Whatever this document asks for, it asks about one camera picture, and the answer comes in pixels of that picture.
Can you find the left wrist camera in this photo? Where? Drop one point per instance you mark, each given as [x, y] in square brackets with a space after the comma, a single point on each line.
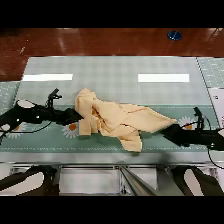
[53, 94]

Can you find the pale yellow shirt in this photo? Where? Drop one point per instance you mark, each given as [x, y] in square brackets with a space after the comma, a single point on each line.
[113, 120]

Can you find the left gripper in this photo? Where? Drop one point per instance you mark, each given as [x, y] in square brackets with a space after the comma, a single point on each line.
[68, 116]

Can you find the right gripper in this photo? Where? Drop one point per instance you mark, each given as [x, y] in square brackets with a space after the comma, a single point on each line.
[175, 135]

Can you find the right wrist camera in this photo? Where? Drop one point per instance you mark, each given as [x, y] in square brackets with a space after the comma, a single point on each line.
[199, 116]

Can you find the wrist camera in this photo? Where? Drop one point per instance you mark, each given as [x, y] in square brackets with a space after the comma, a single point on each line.
[199, 116]
[53, 94]

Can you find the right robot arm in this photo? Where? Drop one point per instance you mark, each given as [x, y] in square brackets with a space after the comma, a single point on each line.
[210, 136]

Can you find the silver frame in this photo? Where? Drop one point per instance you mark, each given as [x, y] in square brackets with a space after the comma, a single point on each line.
[136, 183]

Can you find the blue round disc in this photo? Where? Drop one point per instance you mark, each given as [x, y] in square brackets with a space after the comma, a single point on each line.
[174, 35]

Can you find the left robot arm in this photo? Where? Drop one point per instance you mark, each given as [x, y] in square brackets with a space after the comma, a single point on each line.
[30, 113]

